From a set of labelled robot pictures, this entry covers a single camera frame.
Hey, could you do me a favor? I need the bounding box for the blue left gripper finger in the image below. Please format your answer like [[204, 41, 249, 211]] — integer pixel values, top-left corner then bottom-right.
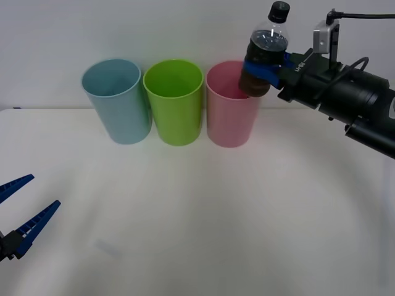
[[0, 174, 35, 204], [3, 200, 62, 260]]

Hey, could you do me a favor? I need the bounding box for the pale blue plastic bin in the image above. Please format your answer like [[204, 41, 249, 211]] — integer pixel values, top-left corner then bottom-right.
[[81, 59, 152, 146]]

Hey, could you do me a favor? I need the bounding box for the green plastic bin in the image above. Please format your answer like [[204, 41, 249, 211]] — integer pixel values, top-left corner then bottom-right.
[[142, 59, 204, 147]]

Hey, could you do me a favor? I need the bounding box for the dark drink plastic bottle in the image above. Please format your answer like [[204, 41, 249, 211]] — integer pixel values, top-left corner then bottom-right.
[[238, 1, 293, 98]]

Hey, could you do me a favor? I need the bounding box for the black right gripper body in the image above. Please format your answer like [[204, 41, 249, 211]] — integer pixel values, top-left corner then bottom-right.
[[277, 48, 351, 109]]

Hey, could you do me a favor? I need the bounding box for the pink plastic bin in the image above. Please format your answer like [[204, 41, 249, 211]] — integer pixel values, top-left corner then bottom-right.
[[205, 60, 262, 148]]

